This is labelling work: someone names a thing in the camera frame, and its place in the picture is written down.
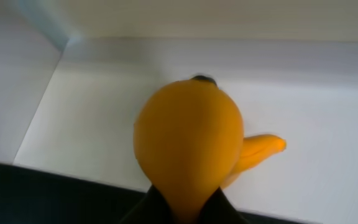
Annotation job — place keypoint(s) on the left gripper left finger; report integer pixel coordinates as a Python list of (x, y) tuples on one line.
[(154, 211)]

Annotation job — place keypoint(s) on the yellow rubber duck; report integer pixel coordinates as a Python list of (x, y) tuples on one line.
[(188, 133)]

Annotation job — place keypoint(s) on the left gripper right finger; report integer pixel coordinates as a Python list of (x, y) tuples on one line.
[(221, 213)]

